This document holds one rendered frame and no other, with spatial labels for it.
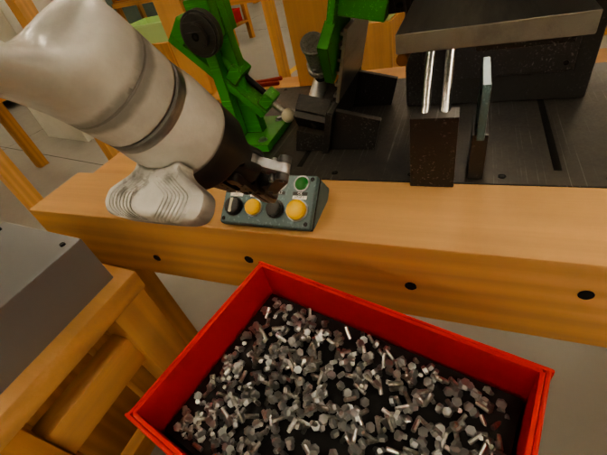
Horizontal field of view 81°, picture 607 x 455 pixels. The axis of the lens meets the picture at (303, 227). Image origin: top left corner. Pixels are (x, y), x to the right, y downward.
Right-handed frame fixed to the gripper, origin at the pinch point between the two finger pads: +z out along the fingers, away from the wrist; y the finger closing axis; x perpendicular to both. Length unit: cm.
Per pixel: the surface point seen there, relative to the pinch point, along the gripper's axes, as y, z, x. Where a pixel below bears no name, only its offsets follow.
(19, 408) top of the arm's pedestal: 29.2, -1.1, 31.3
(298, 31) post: 19, 35, -53
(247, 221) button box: 7.5, 9.8, 2.0
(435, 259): -18.8, 12.0, 4.2
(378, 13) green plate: -8.5, 7.2, -28.7
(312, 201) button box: -2.2, 9.8, -1.7
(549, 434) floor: -51, 95, 39
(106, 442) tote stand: 73, 58, 66
